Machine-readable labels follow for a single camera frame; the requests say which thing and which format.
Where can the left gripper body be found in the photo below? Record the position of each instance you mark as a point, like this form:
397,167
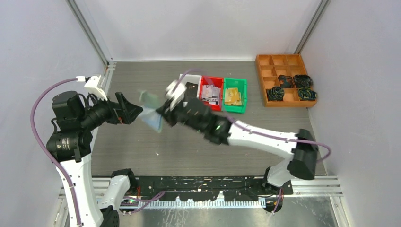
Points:
105,110

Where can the orange wooden compartment tray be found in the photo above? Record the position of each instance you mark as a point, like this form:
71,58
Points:
270,66

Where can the gold cards in green bin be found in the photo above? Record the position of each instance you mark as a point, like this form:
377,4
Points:
232,97

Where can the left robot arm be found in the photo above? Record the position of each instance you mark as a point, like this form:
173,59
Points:
70,146

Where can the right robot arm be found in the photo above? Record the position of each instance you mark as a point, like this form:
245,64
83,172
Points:
298,150

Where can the rolled dark sock upper left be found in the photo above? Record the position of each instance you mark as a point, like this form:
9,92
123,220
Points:
285,81

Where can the green plastic bin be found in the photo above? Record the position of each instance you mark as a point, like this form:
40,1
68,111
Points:
241,84

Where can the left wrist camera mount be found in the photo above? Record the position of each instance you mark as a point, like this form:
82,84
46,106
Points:
93,85

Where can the red plastic bin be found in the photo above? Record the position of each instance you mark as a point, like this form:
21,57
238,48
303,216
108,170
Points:
218,82

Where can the rolled dark sock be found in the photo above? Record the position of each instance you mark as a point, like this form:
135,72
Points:
306,94
275,94
285,81
303,81

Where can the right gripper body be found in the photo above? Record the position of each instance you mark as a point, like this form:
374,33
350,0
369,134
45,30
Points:
179,115

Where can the white plastic bin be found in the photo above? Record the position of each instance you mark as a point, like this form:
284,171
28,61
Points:
193,79

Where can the silver cards in red bin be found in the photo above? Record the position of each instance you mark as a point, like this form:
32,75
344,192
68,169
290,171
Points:
211,94

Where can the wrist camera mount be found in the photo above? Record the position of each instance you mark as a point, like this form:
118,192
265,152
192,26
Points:
175,93
93,85

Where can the rolled dark sock lower left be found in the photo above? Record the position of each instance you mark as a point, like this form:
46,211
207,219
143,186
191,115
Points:
275,94

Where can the rolled dark sock upper right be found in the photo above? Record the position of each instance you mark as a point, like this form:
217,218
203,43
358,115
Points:
303,81

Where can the black card in white bin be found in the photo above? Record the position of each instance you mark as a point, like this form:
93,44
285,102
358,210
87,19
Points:
191,91

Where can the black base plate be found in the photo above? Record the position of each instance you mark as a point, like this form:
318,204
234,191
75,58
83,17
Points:
201,188

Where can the rolled dark sock lower right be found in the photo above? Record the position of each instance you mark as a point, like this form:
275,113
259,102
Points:
306,94

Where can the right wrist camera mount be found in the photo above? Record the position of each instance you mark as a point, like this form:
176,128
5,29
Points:
175,93

